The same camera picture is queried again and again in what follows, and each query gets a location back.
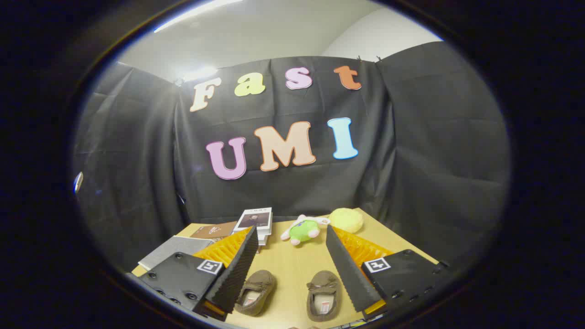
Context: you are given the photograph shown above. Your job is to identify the brown flat book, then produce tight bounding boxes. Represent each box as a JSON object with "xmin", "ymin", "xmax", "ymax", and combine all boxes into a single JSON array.
[{"xmin": 190, "ymin": 222, "xmax": 238, "ymax": 240}]

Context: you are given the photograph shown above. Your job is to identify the grey fabric storage box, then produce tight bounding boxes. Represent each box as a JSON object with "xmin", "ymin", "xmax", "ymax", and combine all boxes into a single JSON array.
[{"xmin": 138, "ymin": 235, "xmax": 215, "ymax": 271}]

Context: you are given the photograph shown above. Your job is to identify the white photo-cover book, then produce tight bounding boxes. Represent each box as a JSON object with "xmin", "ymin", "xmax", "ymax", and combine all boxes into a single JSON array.
[{"xmin": 233, "ymin": 207, "xmax": 273, "ymax": 236}]

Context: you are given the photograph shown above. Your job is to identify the brown fluffy shoe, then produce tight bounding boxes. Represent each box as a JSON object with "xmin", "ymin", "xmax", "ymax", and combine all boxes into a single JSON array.
[
  {"xmin": 234, "ymin": 270, "xmax": 277, "ymax": 317},
  {"xmin": 305, "ymin": 271, "xmax": 342, "ymax": 322}
]

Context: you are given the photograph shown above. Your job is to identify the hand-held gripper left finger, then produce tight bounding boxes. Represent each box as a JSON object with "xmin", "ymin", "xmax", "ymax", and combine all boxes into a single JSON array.
[{"xmin": 137, "ymin": 225, "xmax": 260, "ymax": 322}]

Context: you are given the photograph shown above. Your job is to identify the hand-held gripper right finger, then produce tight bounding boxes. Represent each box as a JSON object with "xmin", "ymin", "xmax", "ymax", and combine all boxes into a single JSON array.
[{"xmin": 325, "ymin": 224, "xmax": 453, "ymax": 321}]

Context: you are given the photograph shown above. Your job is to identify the yellow plush cushion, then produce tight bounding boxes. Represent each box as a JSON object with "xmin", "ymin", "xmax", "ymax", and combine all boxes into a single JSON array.
[{"xmin": 328, "ymin": 208, "xmax": 365, "ymax": 233}]

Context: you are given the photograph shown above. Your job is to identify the green and pink plush toy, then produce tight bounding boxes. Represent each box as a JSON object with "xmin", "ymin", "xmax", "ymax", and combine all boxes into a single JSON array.
[{"xmin": 280, "ymin": 215, "xmax": 330, "ymax": 246}]

